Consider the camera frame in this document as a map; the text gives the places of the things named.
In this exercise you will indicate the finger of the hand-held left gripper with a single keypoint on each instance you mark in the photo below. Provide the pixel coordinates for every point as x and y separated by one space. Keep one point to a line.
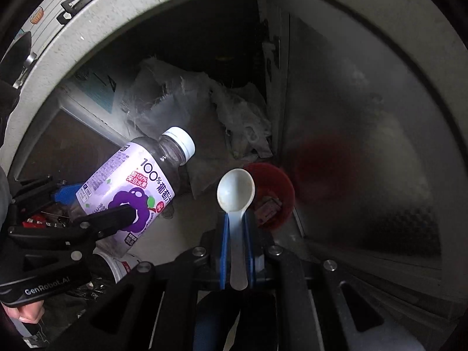
67 193
109 219

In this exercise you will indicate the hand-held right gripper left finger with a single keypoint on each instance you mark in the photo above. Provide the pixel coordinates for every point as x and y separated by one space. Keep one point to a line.
223 256

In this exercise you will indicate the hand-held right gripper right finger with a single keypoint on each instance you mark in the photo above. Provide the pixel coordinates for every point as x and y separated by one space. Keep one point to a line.
250 256

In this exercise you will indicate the purple label plastic bottle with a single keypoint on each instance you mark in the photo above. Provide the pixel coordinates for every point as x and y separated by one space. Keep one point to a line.
109 175

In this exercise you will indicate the small white pink box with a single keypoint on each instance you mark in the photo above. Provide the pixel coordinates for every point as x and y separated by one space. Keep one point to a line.
268 210

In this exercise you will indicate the white plastic spoon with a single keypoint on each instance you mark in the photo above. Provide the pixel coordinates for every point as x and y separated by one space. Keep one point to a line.
236 190

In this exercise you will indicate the red plastic bin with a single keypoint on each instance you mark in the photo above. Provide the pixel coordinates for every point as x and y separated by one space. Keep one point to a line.
281 190

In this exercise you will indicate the person's left hand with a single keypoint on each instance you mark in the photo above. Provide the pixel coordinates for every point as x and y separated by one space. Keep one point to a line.
23 313

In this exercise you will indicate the red black packet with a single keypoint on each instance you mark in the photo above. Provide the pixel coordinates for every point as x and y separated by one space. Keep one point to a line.
34 221

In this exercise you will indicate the white cup red label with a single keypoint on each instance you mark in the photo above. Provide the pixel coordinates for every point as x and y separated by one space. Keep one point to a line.
117 265

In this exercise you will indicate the person's leg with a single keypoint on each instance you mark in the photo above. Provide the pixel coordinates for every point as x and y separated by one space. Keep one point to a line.
215 321

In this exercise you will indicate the teal cardboard box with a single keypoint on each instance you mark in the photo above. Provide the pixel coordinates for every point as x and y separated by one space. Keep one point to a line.
95 91

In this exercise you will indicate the crumpled plastic bag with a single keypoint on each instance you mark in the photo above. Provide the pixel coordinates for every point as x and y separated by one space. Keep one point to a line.
245 124

